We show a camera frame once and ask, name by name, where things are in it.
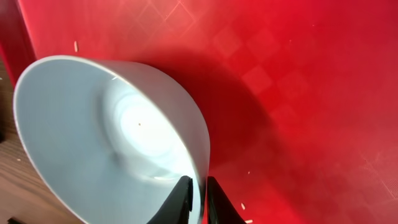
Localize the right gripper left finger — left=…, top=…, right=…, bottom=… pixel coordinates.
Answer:
left=148, top=175, right=193, bottom=224

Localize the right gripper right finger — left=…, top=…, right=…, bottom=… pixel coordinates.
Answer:
left=206, top=176, right=246, bottom=224

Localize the light blue bowl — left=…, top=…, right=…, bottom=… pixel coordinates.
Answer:
left=13, top=55, right=210, bottom=223

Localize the red serving tray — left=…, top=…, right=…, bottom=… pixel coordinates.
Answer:
left=1, top=0, right=397, bottom=223

